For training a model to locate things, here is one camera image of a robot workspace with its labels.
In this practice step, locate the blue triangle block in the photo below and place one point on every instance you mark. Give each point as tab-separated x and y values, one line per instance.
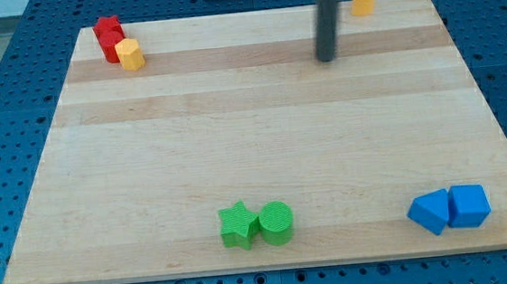
430	211

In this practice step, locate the yellow heart block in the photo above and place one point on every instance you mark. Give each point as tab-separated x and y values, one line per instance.
362	7

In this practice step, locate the wooden board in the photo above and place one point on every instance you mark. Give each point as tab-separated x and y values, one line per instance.
233	107

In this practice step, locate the yellow hexagon block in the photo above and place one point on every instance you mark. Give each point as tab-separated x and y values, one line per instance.
130	54

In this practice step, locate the red star block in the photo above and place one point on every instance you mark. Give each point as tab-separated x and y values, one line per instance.
107	24

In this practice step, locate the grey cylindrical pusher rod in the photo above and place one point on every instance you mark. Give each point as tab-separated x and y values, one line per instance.
326	29

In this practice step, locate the green cylinder block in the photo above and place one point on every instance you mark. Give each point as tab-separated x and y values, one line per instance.
276	223

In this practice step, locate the blue cube block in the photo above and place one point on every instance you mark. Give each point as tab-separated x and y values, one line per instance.
468	206

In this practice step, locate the red cylinder block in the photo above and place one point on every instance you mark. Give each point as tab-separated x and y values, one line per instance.
108	41

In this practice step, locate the green star block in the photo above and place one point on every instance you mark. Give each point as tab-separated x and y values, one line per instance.
239	226

